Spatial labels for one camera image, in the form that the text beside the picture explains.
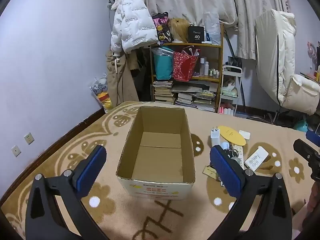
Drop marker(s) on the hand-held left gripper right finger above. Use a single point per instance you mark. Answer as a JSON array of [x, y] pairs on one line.
[[225, 172]]

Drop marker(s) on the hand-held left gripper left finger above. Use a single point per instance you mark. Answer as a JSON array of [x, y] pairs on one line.
[[91, 170]]

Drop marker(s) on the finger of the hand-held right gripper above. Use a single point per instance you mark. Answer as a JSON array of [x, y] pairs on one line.
[[313, 137], [307, 157]]

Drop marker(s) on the key bunch with yellow tag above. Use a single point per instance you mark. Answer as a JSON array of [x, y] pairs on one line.
[[209, 172]]

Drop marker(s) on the white ruler strip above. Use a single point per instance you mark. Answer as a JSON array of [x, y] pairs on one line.
[[238, 152]]

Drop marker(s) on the grey earbuds case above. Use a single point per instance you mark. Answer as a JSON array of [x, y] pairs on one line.
[[225, 145]]

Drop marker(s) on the white button card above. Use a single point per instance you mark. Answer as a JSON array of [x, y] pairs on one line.
[[256, 158]]

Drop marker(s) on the white charger plug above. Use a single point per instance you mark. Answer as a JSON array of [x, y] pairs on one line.
[[215, 137]]

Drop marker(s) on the small white card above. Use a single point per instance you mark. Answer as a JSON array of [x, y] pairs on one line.
[[244, 134]]

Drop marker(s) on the cardboard box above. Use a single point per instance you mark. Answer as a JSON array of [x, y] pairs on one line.
[[155, 160]]

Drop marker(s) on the person's right hand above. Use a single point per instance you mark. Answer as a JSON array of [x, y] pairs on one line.
[[315, 197]]

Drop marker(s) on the teal plastic object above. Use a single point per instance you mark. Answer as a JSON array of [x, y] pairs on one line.
[[301, 126]]

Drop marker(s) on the cream office chair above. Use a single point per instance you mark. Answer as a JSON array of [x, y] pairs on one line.
[[302, 92]]

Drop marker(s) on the row of pink white tubes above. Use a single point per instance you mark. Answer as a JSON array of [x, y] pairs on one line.
[[226, 110]]

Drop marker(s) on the bag of plush toys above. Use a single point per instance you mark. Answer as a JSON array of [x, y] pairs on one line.
[[102, 92]]

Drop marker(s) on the white down coat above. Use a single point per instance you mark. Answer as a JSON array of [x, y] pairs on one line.
[[275, 55]]

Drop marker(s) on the beige coat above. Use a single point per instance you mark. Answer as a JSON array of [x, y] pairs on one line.
[[122, 80]]

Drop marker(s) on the stack of books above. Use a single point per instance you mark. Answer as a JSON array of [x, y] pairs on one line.
[[162, 92]]

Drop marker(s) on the white trolley cart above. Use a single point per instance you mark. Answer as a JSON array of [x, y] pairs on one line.
[[232, 68]]

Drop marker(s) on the row of small bottles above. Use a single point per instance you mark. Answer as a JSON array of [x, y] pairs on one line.
[[206, 67]]

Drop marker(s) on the red patterned bag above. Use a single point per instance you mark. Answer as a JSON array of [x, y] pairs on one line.
[[183, 67]]

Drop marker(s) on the teal bag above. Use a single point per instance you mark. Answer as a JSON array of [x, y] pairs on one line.
[[162, 67]]

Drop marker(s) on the wooden shelf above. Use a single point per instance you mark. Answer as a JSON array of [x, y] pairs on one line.
[[205, 45]]

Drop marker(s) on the black box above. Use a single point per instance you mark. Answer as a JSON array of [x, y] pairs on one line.
[[196, 35]]

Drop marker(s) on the clear plastic bag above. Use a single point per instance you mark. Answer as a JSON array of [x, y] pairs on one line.
[[212, 27]]

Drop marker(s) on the blonde wig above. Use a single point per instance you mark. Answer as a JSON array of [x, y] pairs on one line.
[[178, 30]]

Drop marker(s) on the white puffer jacket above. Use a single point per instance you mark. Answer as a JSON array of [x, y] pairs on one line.
[[132, 22]]

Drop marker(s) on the black printed bag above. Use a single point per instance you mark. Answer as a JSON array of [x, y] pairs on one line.
[[162, 27]]

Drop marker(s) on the wall socket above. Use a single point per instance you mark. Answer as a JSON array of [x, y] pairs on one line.
[[15, 151], [28, 138]]

